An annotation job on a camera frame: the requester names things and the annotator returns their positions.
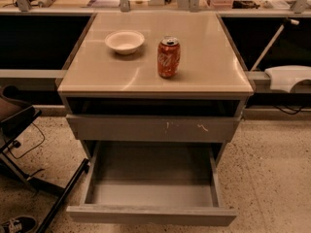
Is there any red soda can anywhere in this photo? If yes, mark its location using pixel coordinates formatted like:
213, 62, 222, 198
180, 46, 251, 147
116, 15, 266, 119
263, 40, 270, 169
157, 36, 181, 79

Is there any dark clutter on shelf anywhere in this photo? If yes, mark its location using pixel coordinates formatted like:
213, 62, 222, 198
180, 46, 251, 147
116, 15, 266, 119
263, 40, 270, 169
232, 0, 259, 9

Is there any grey top drawer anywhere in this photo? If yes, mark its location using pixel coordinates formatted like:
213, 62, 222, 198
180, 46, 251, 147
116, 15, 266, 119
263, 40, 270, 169
66, 115, 240, 143

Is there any black sneaker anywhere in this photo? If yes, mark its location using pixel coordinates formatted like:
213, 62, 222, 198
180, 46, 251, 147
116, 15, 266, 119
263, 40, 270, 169
0, 216, 37, 233

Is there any grey open middle drawer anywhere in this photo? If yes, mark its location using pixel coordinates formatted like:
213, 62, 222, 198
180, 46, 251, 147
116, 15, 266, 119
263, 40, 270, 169
67, 142, 236, 226

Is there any white paper bowl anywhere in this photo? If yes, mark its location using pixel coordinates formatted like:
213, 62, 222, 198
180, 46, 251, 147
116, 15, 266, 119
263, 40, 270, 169
105, 30, 145, 55

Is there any grey drawer cabinet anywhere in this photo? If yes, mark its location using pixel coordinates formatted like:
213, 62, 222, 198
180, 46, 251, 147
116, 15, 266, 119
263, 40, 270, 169
58, 11, 253, 159

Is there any white-tipped leaning pole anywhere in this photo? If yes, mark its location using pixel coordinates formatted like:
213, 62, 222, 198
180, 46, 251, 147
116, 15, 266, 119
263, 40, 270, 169
251, 17, 299, 71

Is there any black office chair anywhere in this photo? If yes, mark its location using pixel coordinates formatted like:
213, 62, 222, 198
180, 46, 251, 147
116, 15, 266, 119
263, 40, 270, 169
0, 84, 90, 233

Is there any metal shelf rail frame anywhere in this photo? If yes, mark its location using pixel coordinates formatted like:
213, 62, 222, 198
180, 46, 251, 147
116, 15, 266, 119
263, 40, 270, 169
0, 0, 311, 17

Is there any black floor cable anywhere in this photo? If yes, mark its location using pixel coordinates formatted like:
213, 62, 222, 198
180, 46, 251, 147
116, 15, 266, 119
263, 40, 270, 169
7, 121, 47, 160

